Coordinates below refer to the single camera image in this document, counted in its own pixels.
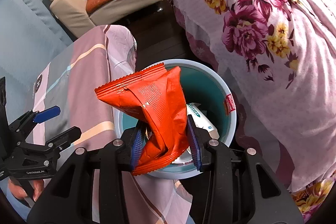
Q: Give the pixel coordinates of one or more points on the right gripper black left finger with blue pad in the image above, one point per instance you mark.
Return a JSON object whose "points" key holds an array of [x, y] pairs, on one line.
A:
{"points": [[118, 156]]}

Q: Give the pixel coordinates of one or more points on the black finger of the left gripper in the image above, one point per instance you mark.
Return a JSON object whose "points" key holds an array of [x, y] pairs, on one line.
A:
{"points": [[63, 140]]}

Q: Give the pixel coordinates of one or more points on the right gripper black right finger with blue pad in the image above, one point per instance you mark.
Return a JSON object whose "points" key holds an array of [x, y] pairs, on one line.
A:
{"points": [[229, 196]]}

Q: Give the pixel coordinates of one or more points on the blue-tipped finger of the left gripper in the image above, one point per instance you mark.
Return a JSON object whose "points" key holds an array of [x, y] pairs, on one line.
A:
{"points": [[47, 114]]}

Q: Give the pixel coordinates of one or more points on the red snack bag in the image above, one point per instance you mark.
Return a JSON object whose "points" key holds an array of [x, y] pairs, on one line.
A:
{"points": [[155, 97]]}

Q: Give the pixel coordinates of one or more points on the teal white trash bin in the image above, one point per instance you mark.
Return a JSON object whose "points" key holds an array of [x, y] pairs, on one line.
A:
{"points": [[203, 86]]}

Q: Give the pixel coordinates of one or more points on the person's hand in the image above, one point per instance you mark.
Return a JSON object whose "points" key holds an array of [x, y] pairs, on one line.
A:
{"points": [[19, 193]]}

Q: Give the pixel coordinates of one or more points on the pink grey checked tablecloth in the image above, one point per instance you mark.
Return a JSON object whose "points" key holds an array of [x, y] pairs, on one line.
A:
{"points": [[103, 54]]}

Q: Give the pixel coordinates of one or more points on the white toothpaste box in bin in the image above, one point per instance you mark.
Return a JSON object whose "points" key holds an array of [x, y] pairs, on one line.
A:
{"points": [[201, 121]]}

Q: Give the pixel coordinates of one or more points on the floral pink bed quilt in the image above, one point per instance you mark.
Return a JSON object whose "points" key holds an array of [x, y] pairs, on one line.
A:
{"points": [[278, 58]]}

